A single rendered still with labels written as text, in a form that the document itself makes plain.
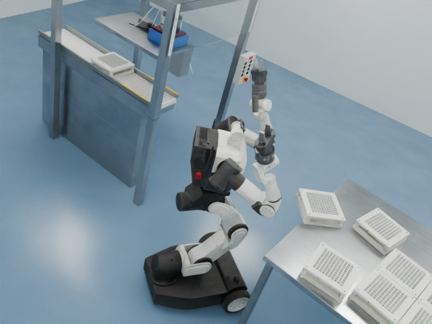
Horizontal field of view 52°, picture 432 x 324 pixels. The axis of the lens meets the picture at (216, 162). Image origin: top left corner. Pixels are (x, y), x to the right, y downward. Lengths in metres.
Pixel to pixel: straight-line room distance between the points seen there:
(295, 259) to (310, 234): 0.24
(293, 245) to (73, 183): 2.05
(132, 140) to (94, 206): 0.61
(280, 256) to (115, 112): 1.87
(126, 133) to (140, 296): 1.28
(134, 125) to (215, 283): 1.36
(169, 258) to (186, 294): 0.27
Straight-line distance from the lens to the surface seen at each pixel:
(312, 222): 2.73
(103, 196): 3.80
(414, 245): 3.04
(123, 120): 3.64
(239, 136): 2.34
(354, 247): 2.76
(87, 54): 3.88
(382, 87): 6.54
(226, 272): 3.21
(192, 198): 2.56
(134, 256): 3.39
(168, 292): 3.03
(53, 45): 3.89
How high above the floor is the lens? 2.60
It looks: 36 degrees down
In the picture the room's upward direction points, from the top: 17 degrees clockwise
